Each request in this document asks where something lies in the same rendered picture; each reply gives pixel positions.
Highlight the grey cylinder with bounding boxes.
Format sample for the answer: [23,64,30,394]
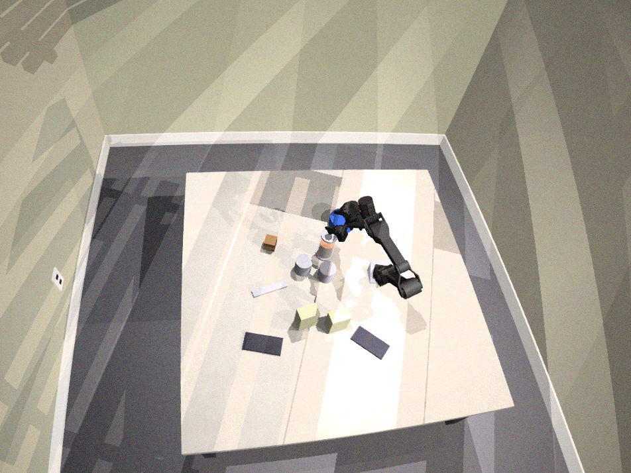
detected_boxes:
[294,254,313,277]
[317,261,336,284]

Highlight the blue cylinder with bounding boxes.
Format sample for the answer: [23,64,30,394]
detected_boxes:
[329,208,351,233]

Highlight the orange cube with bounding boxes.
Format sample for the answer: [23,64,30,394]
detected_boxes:
[263,234,277,252]

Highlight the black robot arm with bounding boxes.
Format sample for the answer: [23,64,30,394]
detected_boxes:
[340,195,423,300]

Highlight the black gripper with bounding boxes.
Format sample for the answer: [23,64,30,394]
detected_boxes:
[325,200,363,242]

